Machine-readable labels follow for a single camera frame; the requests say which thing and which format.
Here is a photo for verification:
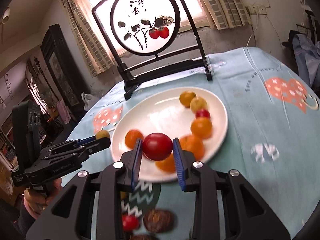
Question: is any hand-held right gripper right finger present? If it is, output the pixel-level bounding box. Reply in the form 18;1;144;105
172;137;298;240

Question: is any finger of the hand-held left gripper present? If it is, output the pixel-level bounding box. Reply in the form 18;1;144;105
62;137;112;163
47;135;98;153

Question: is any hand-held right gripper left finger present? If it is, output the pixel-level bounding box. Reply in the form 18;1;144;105
25;138;143;240

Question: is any small tangerine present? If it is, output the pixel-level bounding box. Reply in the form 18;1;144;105
124;129;144;149

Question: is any large tangerine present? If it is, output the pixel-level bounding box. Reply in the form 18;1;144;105
179;135;205;160

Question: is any dark red plum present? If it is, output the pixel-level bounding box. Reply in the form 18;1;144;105
142;133;173;161

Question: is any white plate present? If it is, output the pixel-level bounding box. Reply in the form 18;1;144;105
110;87;228;182

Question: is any small red fruit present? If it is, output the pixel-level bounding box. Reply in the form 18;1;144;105
195;109;211;119
122;214;140;232

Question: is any yellow apricot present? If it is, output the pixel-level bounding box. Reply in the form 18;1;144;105
190;97;208;113

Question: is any person's left forearm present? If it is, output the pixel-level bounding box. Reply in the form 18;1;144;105
14;200;39;240

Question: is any person's left hand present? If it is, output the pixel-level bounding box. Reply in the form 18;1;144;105
24;177;63;220

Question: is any pink cloth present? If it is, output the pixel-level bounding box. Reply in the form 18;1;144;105
56;99;68;124

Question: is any white plastic bag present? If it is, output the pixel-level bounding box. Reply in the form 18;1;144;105
81;92;100;111

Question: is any light blue printed tablecloth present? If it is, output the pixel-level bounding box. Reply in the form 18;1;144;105
60;46;320;240

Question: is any beige checked curtain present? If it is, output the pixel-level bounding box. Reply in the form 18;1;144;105
57;0;119;78
190;0;252;30

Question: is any dark framed painted table screen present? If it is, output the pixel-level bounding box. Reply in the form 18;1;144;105
91;0;213;100

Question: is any blue clothes pile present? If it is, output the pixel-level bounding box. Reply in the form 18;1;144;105
282;30;320;92

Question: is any dark framed wall painting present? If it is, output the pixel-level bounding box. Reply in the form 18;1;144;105
40;24;88;112

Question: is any white cable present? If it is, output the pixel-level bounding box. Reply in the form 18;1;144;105
246;12;259;48

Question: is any white wall outlet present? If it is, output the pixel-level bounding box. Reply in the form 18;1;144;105
246;4;268;16

